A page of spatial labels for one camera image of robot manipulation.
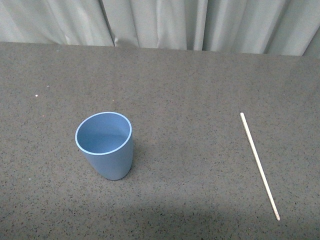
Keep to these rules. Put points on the white chopstick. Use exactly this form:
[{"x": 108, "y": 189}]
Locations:
[{"x": 259, "y": 166}]

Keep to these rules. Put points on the grey-white curtain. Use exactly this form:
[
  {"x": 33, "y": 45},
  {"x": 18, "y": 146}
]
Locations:
[{"x": 278, "y": 27}]

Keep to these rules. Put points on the blue plastic cup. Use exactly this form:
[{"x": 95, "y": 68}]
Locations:
[{"x": 106, "y": 140}]

